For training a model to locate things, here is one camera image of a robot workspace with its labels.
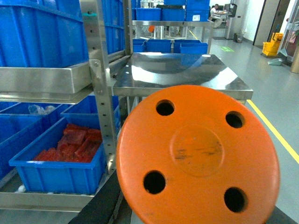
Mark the yellow mop bucket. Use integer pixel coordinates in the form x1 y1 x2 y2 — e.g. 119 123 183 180
262 33 284 57

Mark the red parts pile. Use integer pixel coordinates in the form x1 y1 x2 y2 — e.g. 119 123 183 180
33 123 102 163

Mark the steel shelf rack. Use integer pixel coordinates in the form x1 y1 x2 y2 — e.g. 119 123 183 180
0 0 134 213

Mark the large blue crate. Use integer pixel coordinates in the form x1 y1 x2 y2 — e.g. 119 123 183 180
0 0 89 68

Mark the blue bin with red parts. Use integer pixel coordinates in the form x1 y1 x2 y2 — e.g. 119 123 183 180
9 118 106 195

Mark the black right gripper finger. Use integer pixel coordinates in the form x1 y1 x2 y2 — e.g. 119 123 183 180
69 171 121 224

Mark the small steel table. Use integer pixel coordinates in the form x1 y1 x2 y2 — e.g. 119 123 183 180
113 52 253 101

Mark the orange round cap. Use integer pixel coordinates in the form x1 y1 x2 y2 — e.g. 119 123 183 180
116 85 280 224

